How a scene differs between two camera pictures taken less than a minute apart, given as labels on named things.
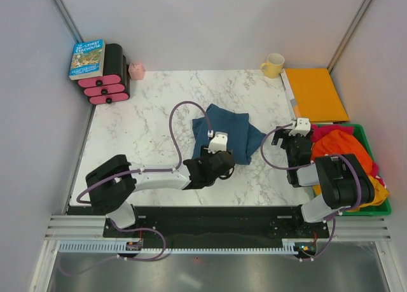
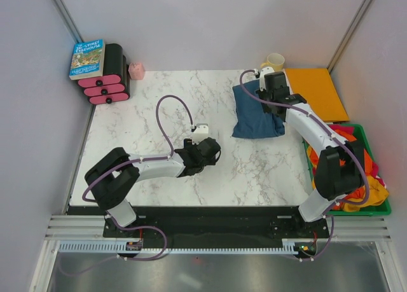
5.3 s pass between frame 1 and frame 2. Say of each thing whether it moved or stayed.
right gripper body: moved
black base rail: stayed
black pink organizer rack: stayed
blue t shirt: moved
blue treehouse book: stayed
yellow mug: stayed
